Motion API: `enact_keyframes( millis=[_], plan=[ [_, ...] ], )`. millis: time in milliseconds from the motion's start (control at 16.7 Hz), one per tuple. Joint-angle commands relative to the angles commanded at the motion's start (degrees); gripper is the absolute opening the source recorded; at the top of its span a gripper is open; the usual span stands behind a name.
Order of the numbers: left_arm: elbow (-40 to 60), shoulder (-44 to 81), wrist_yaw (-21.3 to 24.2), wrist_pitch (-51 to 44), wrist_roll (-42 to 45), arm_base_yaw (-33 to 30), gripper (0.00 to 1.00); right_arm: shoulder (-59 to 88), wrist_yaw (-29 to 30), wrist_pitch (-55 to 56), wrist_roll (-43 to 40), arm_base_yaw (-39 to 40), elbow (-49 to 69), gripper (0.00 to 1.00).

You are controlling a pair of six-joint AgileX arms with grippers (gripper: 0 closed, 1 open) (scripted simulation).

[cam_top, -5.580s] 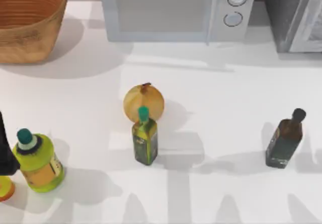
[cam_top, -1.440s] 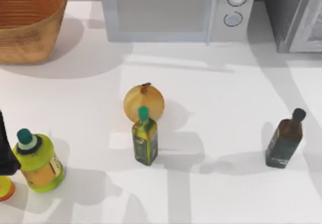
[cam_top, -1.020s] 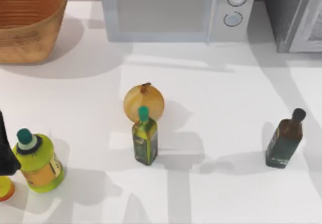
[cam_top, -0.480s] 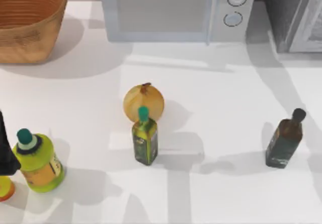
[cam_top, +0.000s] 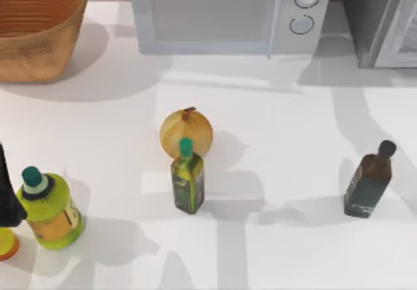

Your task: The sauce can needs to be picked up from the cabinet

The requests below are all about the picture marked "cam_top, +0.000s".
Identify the microwave door handle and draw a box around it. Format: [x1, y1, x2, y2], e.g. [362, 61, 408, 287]
[266, 0, 282, 60]

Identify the yellow-green round bottle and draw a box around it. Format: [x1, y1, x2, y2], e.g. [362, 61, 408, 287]
[15, 166, 85, 250]

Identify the green square bottle teal cap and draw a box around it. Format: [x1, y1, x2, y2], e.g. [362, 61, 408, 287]
[171, 137, 205, 215]

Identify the microwave oven door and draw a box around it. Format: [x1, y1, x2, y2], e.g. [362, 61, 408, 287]
[126, 0, 283, 56]

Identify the orange round object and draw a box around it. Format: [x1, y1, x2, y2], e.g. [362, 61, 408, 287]
[0, 227, 20, 261]

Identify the wooden basket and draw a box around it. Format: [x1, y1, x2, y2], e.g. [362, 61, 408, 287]
[0, 0, 88, 83]

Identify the dark bottle black cap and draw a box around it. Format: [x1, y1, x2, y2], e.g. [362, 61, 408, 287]
[343, 139, 397, 219]

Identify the yellow onion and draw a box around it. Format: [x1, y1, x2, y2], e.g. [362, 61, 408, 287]
[158, 107, 214, 159]

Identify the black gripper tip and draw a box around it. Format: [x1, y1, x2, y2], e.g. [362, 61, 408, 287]
[0, 143, 28, 228]

